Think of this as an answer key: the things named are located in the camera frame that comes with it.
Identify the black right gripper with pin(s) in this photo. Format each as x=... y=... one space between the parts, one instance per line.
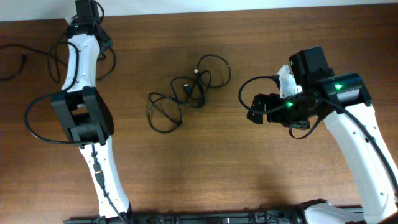
x=271 y=99

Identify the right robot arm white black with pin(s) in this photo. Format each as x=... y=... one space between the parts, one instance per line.
x=308 y=88

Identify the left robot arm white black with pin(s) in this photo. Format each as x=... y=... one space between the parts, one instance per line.
x=85 y=119

